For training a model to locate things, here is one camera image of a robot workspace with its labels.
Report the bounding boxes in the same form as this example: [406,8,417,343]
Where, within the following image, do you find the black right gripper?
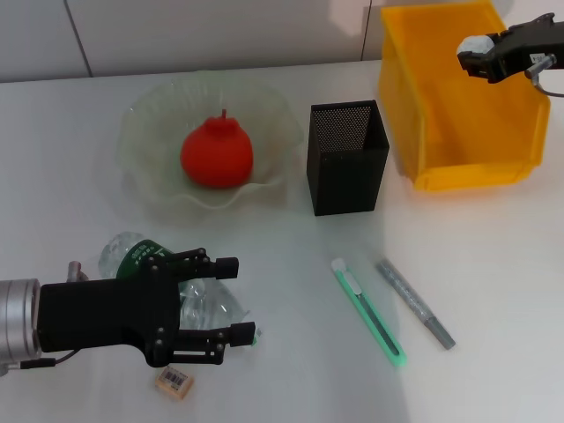
[457,12,564,85]

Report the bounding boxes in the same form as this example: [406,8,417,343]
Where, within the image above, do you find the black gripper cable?
[523,52,564,96]
[0,260,89,375]

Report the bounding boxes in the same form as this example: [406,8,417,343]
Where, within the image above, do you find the yellow plastic storage bin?
[379,0,551,191]

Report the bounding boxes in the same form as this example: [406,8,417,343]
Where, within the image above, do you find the pale green glass fruit plate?
[116,77,305,217]

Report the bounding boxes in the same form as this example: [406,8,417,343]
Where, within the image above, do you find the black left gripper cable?
[0,260,89,375]

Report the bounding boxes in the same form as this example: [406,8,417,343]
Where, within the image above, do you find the red-orange toy orange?
[180,108,256,189]

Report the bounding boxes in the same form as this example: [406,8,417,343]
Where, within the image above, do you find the white paper ball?
[456,34,497,56]

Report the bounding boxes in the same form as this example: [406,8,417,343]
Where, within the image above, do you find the silver marker pen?
[376,259,457,352]

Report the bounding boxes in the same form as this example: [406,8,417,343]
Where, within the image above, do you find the clear green-label water bottle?
[99,231,264,349]

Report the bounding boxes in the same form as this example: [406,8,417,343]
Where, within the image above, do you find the beige eraser with barcode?
[153,365,196,393]

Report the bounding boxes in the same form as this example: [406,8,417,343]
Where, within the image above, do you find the black mesh pen holder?
[306,100,391,217]

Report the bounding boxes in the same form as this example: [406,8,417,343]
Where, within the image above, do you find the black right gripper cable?
[523,52,564,96]

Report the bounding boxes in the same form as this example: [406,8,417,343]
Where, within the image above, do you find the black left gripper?
[40,247,240,367]

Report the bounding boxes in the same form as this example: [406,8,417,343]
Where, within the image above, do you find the green utility knife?
[330,257,407,369]

